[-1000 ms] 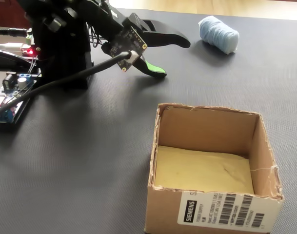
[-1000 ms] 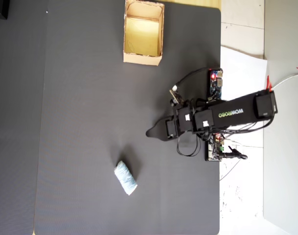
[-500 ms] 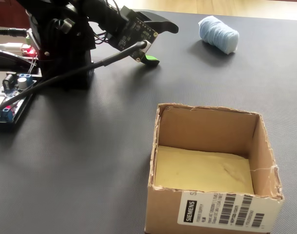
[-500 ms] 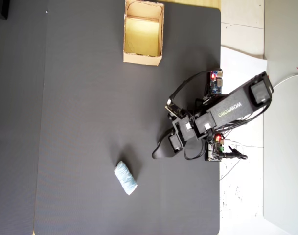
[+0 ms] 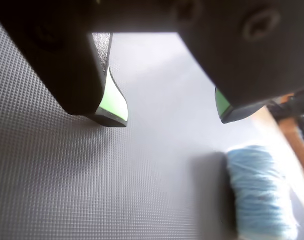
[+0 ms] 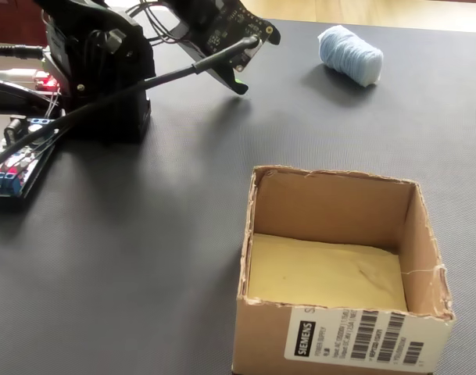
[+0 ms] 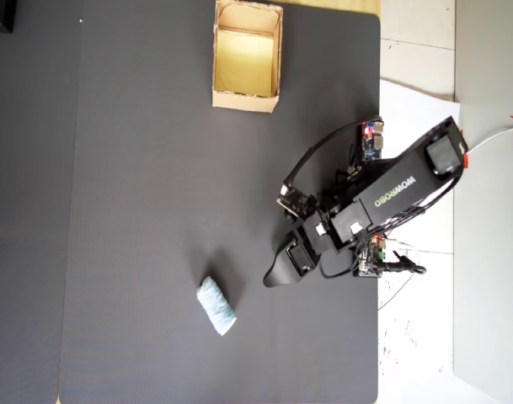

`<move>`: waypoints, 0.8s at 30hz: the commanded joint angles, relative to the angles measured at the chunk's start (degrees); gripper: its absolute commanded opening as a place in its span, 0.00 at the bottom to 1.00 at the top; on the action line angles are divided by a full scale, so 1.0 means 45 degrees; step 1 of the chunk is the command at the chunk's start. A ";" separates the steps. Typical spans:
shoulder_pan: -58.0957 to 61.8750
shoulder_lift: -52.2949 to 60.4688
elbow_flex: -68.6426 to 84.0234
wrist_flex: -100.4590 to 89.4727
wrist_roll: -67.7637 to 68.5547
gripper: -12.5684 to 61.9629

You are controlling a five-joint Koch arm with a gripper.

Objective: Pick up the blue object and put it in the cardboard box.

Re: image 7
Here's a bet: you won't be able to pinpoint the grey textured mat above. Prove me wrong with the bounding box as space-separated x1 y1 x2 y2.
0 0 85 404

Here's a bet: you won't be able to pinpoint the blue circuit board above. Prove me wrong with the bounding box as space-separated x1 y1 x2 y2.
354 120 387 164

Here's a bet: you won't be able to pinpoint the open cardboard box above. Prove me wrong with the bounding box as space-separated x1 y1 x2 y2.
211 0 285 115

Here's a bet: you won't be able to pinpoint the light blue yarn-wrapped block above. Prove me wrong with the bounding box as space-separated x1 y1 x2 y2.
195 275 238 338

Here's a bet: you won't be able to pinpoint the white paper sheet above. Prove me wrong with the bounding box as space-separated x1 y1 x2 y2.
377 77 462 256

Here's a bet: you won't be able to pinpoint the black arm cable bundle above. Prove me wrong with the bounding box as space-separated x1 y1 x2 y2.
355 166 468 254

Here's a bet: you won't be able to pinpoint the light grey board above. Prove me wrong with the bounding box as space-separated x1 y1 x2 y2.
452 0 513 404

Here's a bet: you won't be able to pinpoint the large black table mat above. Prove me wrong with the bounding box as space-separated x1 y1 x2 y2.
58 0 382 404

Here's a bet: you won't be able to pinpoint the black looped servo cable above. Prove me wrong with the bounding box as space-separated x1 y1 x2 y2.
318 251 359 279

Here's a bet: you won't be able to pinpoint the black camera cable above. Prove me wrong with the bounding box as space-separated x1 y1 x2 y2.
282 114 384 191

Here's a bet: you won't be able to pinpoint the black power plug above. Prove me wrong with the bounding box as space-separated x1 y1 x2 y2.
382 251 428 277

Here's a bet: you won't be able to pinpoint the small wrist camera board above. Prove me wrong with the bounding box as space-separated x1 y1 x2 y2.
275 182 319 218

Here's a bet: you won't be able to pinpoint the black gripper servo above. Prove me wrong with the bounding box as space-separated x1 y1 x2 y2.
262 235 323 290

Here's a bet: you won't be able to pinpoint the motor driver circuit board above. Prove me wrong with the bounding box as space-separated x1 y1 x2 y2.
351 234 388 279

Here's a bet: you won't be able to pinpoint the red paper strips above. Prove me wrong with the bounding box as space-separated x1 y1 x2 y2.
459 128 472 170

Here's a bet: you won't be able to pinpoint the white cable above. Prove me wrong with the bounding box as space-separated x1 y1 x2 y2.
468 125 513 155

